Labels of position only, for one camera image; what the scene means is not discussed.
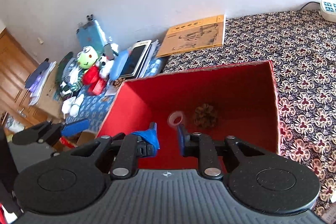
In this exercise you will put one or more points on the green frog plush toy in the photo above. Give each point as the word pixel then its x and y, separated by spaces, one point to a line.
pixel 87 57

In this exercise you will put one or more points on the blue eyeglass case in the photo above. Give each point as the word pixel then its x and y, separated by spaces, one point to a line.
pixel 119 62

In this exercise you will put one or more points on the striped plush doll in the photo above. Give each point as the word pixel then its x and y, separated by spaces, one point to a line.
pixel 69 83

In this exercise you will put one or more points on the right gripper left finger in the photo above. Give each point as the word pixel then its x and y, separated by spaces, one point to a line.
pixel 116 155

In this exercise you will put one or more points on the brown pine cone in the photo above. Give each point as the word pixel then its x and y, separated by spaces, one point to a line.
pixel 205 116

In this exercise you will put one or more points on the red fabric storage box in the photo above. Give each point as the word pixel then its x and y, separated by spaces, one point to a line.
pixel 238 100

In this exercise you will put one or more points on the clear tape roll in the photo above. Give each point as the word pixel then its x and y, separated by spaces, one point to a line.
pixel 176 118

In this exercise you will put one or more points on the yellow illustrated book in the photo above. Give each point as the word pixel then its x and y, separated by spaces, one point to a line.
pixel 194 35

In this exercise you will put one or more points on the white power strip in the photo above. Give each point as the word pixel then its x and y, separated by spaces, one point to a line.
pixel 328 11

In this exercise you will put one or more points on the wooden door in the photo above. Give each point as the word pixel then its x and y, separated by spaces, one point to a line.
pixel 16 67

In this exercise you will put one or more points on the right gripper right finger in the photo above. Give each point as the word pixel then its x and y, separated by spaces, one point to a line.
pixel 215 158

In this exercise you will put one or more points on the white panda plush toy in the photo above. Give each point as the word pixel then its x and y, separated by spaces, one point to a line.
pixel 104 65

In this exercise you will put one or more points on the cardboard box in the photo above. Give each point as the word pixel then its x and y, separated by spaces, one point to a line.
pixel 46 96

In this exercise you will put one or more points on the blue patterned cloth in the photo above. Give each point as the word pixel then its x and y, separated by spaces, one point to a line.
pixel 95 108

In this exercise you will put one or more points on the blue tin box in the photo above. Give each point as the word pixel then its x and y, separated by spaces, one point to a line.
pixel 91 34

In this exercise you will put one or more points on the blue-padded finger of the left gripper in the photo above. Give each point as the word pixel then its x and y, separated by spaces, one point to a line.
pixel 48 132

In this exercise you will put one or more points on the floral patterned tablecloth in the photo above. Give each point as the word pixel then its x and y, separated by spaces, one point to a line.
pixel 301 47

